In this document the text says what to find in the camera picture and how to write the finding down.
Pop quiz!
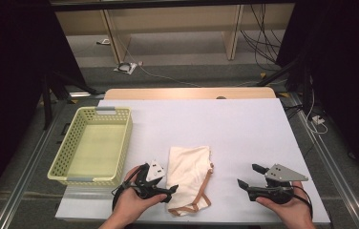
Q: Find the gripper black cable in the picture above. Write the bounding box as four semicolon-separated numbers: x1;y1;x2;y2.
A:
111;182;129;212
291;185;314;221

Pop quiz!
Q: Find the aluminium floor rail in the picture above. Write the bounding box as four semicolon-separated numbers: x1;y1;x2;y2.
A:
0;120;66;229
290;94;359;229

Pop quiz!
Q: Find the white floor cable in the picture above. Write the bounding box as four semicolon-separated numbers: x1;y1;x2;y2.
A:
137;61;202;89

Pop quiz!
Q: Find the black metal stand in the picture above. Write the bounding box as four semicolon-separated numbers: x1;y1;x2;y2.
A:
255;56;315;113
40;71;105;131

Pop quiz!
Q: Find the person's left hand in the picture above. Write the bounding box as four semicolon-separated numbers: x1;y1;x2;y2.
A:
114;165;167;225

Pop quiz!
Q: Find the beige wooden shelf unit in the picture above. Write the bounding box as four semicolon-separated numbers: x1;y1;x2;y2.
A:
54;3;296;65

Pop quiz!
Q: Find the person's right hand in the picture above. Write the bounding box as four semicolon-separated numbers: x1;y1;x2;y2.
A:
256;181;313;229

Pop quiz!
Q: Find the white power adapter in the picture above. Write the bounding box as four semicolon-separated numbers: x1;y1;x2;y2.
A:
310;114;326;126

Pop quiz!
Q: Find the cream baby bodysuit brown trim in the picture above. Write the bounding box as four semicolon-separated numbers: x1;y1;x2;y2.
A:
165;145;215;218

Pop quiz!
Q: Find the clear packet with black item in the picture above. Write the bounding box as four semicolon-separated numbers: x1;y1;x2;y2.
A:
114;61;138;75

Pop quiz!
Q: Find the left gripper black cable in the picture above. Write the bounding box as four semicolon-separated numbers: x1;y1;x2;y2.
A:
111;182;129;212

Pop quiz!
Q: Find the white board sheet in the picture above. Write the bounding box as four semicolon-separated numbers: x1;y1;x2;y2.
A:
54;97;331;224

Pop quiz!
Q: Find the black cable bundle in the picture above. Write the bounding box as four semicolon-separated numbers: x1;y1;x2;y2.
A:
239;3;285;73

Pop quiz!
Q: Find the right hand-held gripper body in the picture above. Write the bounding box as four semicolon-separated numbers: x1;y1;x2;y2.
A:
252;163;309;205

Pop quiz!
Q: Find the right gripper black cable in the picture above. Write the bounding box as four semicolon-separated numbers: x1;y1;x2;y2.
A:
291;185;314;221

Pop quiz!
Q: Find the black curtain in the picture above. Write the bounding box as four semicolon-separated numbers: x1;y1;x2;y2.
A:
0;0;86;218
276;0;359;185

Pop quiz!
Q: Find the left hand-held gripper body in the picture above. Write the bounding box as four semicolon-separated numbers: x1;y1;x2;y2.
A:
124;159;166;199

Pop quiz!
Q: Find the yellow-green perforated plastic basket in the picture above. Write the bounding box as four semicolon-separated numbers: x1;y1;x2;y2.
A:
47;106;134;187

